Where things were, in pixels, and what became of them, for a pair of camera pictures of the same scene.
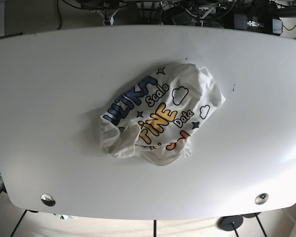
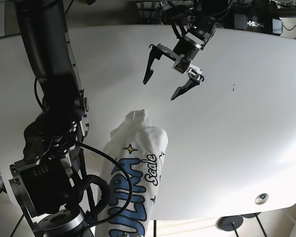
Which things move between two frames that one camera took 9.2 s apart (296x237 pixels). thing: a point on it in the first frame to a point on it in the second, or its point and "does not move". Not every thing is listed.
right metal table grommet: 261,198 does not move
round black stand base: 230,223 does not move
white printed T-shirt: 154,117 to 141,149
